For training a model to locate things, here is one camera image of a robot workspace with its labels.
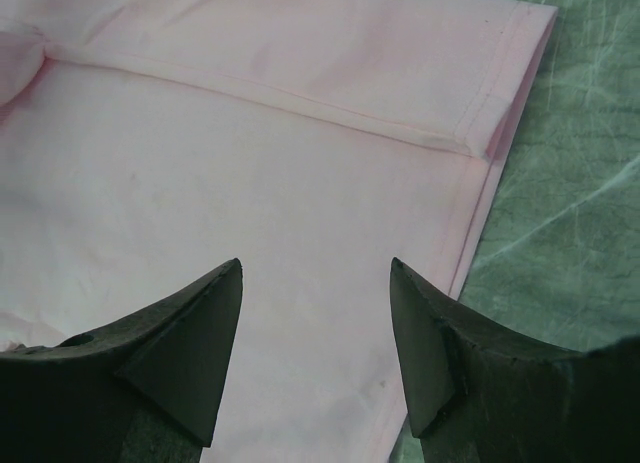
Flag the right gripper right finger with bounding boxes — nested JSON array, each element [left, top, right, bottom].
[[390, 260, 639, 462]]

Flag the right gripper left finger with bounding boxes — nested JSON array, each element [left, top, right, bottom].
[[1, 259, 243, 462]]

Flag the pink t-shirt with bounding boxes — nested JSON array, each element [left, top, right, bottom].
[[1, 0, 557, 462]]

